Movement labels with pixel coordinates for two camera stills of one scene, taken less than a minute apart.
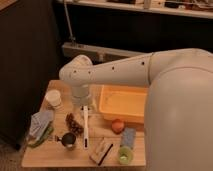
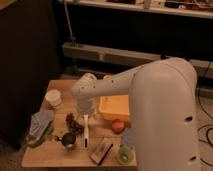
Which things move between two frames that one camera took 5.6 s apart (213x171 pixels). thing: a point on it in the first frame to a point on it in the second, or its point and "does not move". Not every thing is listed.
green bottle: x=125 y=155 does not move
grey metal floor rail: x=98 y=54 does not move
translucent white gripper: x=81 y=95 to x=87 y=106
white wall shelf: x=178 y=8 does not move
